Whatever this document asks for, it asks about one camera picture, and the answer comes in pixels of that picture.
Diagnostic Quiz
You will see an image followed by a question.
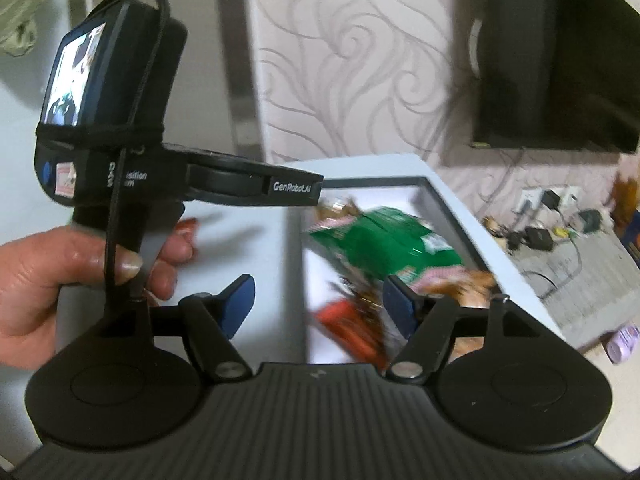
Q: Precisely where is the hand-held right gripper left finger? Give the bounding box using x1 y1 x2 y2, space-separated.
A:
100 274 257 381

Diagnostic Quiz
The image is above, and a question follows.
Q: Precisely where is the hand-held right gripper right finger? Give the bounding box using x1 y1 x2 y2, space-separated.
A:
382 275 538 383

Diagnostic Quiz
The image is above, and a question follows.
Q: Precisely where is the red snack packet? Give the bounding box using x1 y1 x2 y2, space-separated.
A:
315 299 389 366

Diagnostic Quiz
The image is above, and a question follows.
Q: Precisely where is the white tray with dark rim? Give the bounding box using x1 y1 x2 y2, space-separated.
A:
287 175 566 366

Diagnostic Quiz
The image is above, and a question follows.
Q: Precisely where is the small brown snack packet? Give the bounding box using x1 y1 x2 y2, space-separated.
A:
315 197 362 222

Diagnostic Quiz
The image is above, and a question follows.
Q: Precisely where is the person's left hand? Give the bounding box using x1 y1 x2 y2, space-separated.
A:
0 217 196 361

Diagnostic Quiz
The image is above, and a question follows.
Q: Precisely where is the dark brown snack packet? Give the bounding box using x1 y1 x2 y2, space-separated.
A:
342 274 387 313

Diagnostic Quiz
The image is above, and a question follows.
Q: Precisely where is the green snack bag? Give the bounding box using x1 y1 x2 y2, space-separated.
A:
307 206 463 282

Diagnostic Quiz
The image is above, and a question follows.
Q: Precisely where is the brown peanut snack packet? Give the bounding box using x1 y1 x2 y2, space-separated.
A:
422 267 501 361

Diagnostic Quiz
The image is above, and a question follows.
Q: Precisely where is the black power adapter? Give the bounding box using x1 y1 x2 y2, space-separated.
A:
522 227 555 252

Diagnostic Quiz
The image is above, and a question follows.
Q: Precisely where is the pale green plastic bag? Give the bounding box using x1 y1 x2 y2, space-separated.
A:
0 0 56 57

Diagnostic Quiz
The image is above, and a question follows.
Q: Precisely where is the grey green device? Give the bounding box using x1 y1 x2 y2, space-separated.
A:
575 210 604 234

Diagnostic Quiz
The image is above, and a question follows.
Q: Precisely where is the purple bottle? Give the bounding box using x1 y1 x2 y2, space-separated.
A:
606 324 640 365

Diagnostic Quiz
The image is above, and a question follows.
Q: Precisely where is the orange and blue box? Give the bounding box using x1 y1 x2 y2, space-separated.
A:
617 210 640 267

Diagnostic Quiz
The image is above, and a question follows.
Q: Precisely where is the yellow bag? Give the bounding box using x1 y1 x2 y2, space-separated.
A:
612 170 640 226

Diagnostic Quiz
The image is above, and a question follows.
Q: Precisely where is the white wall socket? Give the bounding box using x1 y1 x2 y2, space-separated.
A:
517 186 583 214

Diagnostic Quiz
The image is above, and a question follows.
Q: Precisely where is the black floor cable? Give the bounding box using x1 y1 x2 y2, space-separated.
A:
525 240 584 302

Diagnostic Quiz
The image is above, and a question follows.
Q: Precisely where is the black wall television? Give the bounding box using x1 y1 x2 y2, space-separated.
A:
470 0 640 154

